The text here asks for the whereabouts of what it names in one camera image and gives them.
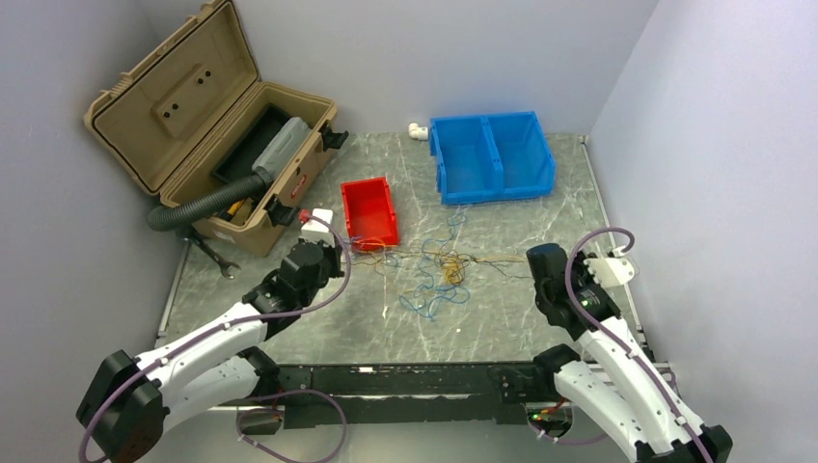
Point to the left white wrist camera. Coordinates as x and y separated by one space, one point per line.
314 226

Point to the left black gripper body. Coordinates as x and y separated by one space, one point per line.
330 264

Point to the tan open toolbox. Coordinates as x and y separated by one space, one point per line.
171 119

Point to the black aluminium base frame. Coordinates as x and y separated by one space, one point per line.
312 395

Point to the white pipe elbow fitting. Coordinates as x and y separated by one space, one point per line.
418 132

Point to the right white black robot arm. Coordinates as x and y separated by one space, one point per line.
608 376

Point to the grey canister in toolbox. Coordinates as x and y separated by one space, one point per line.
279 151

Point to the red plastic bin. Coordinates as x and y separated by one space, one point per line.
370 214

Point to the black metal wrench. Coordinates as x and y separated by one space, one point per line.
227 268

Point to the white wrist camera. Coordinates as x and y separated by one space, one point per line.
314 226
613 270

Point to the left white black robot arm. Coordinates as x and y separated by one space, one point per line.
133 400

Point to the blue divided plastic bin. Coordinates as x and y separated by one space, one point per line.
491 158

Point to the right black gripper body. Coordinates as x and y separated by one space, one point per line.
540 302

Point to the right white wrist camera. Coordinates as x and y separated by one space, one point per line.
613 270

